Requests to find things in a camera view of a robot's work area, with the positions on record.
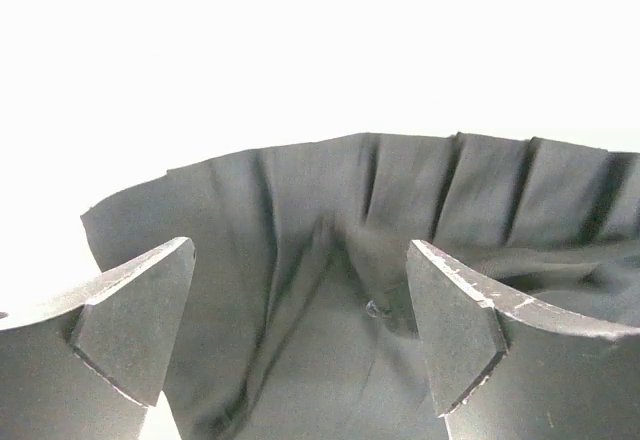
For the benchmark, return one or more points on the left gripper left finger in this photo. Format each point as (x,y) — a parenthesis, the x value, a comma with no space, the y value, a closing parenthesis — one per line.
(90,362)

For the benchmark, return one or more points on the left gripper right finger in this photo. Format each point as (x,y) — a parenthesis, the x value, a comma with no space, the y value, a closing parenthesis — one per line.
(503,364)

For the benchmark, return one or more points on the black pleated skirt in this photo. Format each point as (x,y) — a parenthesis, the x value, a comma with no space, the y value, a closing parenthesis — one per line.
(298,323)

